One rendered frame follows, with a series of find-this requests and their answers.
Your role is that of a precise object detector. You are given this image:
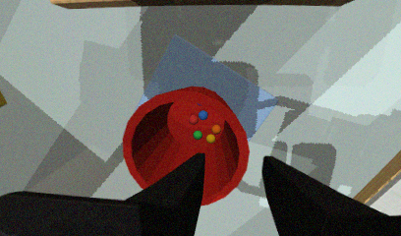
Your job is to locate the red cup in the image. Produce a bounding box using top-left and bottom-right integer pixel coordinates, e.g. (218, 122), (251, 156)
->
(123, 87), (250, 206)

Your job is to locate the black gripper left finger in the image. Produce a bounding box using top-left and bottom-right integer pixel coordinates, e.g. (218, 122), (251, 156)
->
(0, 153), (205, 236)

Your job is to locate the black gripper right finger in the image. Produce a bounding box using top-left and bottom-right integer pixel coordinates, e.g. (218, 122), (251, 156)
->
(261, 156), (401, 236)

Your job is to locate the yellow marble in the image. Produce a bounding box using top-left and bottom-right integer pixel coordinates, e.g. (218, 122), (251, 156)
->
(206, 134), (215, 144)

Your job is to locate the blue marble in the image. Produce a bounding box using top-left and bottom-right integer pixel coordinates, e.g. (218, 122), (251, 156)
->
(199, 110), (208, 120)

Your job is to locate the orange marble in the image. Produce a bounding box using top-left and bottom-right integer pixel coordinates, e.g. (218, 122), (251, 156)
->
(211, 125), (221, 134)

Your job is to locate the tan wooden bar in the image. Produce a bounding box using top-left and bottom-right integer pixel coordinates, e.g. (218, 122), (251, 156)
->
(50, 0), (354, 9)

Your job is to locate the green marble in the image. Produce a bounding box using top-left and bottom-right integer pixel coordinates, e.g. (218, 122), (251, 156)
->
(193, 131), (202, 140)

